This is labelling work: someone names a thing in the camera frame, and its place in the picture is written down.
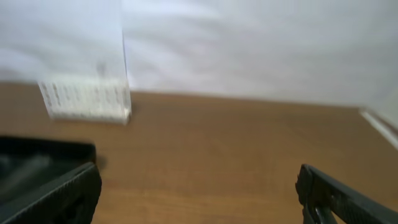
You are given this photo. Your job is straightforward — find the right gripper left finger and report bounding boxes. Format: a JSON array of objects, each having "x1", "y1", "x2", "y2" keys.
[{"x1": 0, "y1": 162, "x2": 103, "y2": 224}]

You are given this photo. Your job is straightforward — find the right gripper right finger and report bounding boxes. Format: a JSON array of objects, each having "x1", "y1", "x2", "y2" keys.
[{"x1": 295, "y1": 163, "x2": 398, "y2": 224}]

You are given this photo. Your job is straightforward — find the black tray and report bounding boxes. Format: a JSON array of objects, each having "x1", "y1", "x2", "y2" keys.
[{"x1": 0, "y1": 136, "x2": 97, "y2": 206}]

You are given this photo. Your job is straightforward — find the white test tube rack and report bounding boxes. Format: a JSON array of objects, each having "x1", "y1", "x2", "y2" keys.
[{"x1": 37, "y1": 76, "x2": 132, "y2": 126}]

